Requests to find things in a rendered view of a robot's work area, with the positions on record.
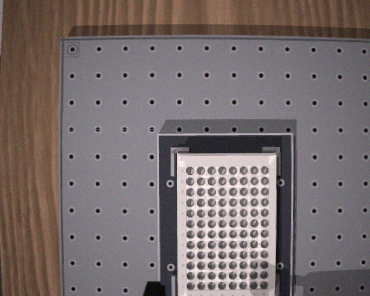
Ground white well plate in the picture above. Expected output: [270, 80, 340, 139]
[177, 153, 276, 296]

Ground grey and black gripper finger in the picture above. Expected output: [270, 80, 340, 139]
[143, 281, 166, 296]

